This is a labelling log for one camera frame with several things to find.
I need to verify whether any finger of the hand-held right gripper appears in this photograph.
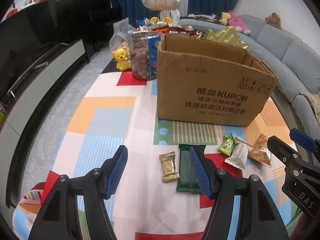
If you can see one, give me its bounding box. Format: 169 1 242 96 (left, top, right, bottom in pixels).
290 128 320 153
266 135 304 170

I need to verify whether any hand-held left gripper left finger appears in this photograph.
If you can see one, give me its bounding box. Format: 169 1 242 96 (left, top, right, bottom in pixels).
27 145 128 240

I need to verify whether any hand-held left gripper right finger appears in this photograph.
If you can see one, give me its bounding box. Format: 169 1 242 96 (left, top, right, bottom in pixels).
189 146 290 240

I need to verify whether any dark green snack packet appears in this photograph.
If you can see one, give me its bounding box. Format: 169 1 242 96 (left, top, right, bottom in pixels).
176 144 207 193

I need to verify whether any orange biscuit packet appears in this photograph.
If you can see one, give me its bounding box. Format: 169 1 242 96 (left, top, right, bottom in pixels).
248 133 272 168

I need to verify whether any gold snack packet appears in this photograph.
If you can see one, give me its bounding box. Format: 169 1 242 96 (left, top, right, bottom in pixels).
159 151 180 183

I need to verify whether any light green snack packet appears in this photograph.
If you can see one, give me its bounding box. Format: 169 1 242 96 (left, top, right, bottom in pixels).
218 134 235 155

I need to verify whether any brown cardboard box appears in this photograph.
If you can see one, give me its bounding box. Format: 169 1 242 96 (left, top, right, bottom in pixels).
156 34 279 127

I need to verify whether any beige quilted jacket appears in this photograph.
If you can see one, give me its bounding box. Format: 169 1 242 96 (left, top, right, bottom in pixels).
300 92 320 123

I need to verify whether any white snack packet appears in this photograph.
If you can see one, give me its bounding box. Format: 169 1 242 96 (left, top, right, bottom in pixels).
224 140 254 172

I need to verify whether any patchwork colour tablecloth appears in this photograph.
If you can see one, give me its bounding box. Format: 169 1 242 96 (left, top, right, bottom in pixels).
12 71 300 240

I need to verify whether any small pale snack packet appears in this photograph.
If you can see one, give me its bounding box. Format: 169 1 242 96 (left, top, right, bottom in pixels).
231 132 247 143

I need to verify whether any grey corner sofa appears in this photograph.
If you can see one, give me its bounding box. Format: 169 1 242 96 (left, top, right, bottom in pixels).
179 14 320 130

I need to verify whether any grey and black TV cabinet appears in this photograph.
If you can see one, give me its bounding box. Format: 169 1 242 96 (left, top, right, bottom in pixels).
0 39 90 209

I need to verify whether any yellow bear figure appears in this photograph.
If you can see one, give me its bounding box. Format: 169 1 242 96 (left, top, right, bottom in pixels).
111 46 132 72

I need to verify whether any clear jar of chocolate balls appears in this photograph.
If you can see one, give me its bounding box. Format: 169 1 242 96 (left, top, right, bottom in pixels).
127 31 163 81

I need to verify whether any brown plush toy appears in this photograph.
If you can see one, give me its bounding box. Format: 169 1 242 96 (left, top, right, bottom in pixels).
265 12 282 29

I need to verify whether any gold ridged tin box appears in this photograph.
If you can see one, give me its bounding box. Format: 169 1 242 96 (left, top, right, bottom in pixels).
202 26 249 50

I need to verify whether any pink plush toy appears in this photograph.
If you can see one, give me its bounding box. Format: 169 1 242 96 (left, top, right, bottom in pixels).
227 10 251 35

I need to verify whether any clear plastic bag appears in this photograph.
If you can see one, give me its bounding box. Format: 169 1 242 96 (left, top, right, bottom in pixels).
109 17 130 55

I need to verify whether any pile of assorted wrapped sweets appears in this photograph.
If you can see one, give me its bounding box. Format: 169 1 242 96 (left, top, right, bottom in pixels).
136 17 203 37

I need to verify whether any black upright piano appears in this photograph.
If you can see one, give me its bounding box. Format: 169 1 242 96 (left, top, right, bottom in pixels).
56 0 129 63

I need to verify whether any crumpled paper clutter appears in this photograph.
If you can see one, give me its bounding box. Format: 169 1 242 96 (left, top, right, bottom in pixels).
187 13 222 22

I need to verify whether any white plastic bag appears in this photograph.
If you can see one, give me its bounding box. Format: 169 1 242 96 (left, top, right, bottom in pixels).
171 9 181 25

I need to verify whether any black flat television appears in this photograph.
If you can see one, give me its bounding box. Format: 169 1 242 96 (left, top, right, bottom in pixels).
0 0 69 100

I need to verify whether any two-tier shell snack stand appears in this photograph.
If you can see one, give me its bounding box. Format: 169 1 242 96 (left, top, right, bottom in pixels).
136 0 200 37

